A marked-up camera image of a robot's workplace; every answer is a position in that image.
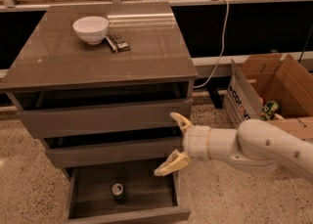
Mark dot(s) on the green snack bag in box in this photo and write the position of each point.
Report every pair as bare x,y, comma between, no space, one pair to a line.
269,109

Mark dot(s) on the green soda can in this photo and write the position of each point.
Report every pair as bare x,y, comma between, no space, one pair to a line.
119,193

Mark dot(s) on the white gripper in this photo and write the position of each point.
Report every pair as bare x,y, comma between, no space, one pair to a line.
196,143

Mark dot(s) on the grey drawer cabinet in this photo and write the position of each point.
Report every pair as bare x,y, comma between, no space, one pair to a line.
56,69

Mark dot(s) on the white bowl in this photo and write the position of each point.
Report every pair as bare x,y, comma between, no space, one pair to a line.
91,30

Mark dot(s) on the dark snack bar packet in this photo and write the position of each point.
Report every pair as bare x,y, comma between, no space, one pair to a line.
117,44

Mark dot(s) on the top grey drawer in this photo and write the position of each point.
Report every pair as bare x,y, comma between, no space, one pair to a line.
64,122

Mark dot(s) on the middle grey drawer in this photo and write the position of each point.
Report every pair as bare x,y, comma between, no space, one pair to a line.
82,150

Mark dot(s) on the bottom grey drawer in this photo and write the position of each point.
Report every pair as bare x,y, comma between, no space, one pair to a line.
150,199

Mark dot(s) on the grey drawer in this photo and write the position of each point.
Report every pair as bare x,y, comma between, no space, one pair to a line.
82,150
150,199
64,122

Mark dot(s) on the cardboard box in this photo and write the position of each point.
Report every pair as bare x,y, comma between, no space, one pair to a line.
262,78

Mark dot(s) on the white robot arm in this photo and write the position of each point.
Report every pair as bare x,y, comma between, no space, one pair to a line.
256,146

